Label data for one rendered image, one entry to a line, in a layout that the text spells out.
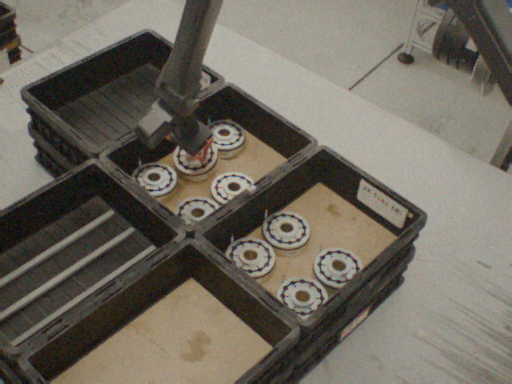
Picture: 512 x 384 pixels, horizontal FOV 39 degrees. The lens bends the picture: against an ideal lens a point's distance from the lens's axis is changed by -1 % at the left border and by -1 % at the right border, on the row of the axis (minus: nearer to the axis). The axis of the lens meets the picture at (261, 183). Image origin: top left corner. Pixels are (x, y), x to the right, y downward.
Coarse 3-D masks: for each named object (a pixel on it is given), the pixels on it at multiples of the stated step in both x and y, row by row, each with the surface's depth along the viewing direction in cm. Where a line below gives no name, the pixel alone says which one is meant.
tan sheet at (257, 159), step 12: (228, 120) 182; (252, 144) 176; (264, 144) 177; (168, 156) 171; (240, 156) 173; (252, 156) 173; (264, 156) 174; (276, 156) 174; (228, 168) 170; (240, 168) 170; (252, 168) 171; (264, 168) 171; (180, 180) 166; (204, 180) 167; (180, 192) 164; (192, 192) 164; (204, 192) 164; (168, 204) 161
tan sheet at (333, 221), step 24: (312, 192) 167; (312, 216) 161; (336, 216) 162; (360, 216) 162; (312, 240) 157; (336, 240) 157; (360, 240) 158; (384, 240) 158; (288, 264) 152; (312, 264) 152
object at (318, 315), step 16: (304, 160) 159; (368, 176) 157; (256, 192) 152; (240, 208) 149; (416, 208) 152; (208, 224) 144; (416, 224) 148; (400, 240) 145; (224, 256) 139; (384, 256) 142; (240, 272) 137; (368, 272) 139; (256, 288) 134; (352, 288) 137; (336, 304) 135; (304, 320) 130; (320, 320) 133
